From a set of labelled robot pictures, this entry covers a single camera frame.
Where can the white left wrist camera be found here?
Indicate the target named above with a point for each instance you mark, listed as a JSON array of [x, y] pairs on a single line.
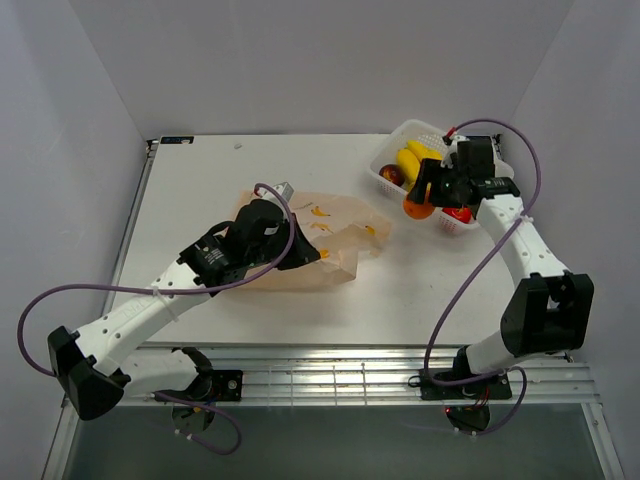
[[277, 194]]

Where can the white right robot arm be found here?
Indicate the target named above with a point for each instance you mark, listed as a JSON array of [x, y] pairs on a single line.
[[550, 306]]

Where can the dark red apple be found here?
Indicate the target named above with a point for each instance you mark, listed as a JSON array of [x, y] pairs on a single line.
[[393, 174]]

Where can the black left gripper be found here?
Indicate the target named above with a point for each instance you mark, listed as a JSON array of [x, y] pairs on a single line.
[[301, 249]]

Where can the yellow banana bunch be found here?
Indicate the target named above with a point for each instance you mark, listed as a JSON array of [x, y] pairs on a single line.
[[410, 157]]

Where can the banana print plastic bag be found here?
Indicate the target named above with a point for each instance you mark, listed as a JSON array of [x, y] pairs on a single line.
[[341, 228]]

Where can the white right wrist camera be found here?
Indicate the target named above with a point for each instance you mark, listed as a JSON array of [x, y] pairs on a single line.
[[452, 139]]

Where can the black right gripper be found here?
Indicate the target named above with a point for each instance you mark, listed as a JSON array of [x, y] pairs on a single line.
[[430, 171]]

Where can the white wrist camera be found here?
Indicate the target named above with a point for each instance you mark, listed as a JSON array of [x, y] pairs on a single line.
[[452, 139], [277, 194]]

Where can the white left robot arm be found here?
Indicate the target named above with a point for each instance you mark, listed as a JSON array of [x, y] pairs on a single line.
[[95, 364]]

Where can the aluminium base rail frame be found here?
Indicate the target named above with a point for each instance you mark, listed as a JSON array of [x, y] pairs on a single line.
[[355, 345]]

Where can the orange fruit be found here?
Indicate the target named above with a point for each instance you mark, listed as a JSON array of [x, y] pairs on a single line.
[[418, 211]]

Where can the white plastic basket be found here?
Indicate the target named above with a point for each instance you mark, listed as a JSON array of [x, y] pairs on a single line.
[[431, 137]]

